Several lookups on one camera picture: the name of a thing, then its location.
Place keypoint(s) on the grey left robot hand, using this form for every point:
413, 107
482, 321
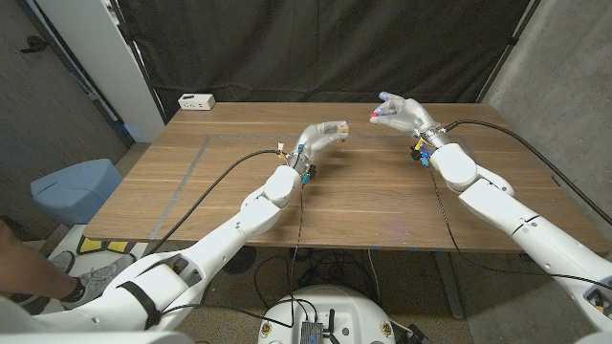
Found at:
313, 141

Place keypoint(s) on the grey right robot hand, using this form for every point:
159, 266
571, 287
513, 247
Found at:
411, 117

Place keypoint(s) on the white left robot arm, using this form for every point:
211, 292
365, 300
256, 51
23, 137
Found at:
239, 229

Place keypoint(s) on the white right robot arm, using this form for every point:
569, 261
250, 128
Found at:
502, 205

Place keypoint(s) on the black backdrop curtain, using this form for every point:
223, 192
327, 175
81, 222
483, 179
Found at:
315, 48

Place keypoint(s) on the white power strip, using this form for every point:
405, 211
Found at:
196, 101

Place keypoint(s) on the round black floor fan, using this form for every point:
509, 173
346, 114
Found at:
241, 262

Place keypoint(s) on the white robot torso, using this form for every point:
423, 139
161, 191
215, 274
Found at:
330, 310

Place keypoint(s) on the grey table leg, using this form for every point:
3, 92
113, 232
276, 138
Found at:
449, 286

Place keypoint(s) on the grey electronics box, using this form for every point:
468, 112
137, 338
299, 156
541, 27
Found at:
312, 333

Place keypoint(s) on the white cabinet panel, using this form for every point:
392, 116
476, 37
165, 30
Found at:
110, 62

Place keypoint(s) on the black floor device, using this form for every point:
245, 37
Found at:
417, 335

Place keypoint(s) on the blue padded stool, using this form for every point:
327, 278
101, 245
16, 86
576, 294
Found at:
76, 188

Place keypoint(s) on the yellow black floor object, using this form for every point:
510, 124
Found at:
91, 245

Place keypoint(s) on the grey black sneaker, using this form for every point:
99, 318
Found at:
105, 277
62, 262

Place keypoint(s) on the person's bare leg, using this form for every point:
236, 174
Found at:
24, 267

